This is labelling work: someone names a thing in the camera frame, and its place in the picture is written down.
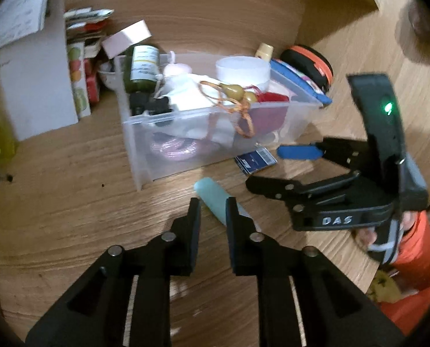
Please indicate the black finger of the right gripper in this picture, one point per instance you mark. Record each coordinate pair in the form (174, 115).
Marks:
(293, 192)

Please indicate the pink round container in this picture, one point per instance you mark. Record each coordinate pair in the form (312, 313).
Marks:
(173, 68)

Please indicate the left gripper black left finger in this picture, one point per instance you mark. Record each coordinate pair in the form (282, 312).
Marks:
(123, 298)

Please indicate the small pink-white box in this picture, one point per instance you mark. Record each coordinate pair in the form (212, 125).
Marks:
(121, 41)

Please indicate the fruit pattern box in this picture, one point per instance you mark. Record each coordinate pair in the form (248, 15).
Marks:
(76, 62)

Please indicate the white round jar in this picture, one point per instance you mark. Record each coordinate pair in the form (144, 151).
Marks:
(244, 71)

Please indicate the stack of books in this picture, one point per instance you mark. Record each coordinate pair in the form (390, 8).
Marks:
(86, 23)

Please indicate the right hand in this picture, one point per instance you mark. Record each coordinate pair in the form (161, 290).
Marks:
(367, 238)

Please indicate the orange sleeve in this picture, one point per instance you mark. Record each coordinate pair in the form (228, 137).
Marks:
(413, 264)

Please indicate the white cloth item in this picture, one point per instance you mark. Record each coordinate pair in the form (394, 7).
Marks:
(184, 94)

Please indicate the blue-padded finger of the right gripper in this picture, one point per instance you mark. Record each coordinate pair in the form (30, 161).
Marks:
(347, 153)

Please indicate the clear bowl with clips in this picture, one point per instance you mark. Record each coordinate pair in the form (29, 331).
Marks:
(107, 75)

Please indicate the black orange zip case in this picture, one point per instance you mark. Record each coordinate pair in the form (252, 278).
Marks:
(311, 63)

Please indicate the dark green glass bottle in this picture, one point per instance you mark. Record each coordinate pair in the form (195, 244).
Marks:
(140, 75)

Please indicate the red pouch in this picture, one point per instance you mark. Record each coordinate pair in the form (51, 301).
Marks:
(261, 113)

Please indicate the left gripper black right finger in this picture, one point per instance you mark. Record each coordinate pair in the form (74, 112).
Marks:
(303, 298)

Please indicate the blue card packet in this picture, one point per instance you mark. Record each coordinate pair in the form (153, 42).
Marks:
(255, 161)

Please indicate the blue patchwork pouch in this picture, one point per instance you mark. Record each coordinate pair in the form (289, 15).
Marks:
(296, 81)

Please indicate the cream lotion tube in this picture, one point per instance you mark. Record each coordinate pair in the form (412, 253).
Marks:
(264, 52)

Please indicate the mint green tube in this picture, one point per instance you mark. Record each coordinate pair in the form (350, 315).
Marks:
(215, 197)

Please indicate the clear plastic storage bin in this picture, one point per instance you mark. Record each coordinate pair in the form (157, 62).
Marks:
(162, 142)

